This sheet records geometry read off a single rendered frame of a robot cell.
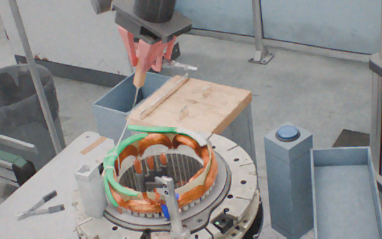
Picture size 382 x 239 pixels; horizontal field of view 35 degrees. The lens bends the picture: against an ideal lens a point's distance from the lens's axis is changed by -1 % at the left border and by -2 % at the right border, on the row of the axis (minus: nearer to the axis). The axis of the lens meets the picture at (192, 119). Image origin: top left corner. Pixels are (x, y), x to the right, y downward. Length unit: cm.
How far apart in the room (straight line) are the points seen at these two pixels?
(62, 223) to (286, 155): 60
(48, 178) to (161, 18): 92
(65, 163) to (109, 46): 181
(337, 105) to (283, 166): 200
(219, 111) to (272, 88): 213
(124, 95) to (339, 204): 61
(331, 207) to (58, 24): 279
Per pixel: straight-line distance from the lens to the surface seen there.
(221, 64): 368
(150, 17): 84
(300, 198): 130
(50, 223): 154
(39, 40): 386
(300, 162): 124
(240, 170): 105
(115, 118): 135
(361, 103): 323
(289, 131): 122
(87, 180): 97
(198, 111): 127
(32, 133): 265
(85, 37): 356
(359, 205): 108
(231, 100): 130
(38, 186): 167
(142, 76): 92
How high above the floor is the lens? 175
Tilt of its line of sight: 33 degrees down
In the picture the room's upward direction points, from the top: 9 degrees counter-clockwise
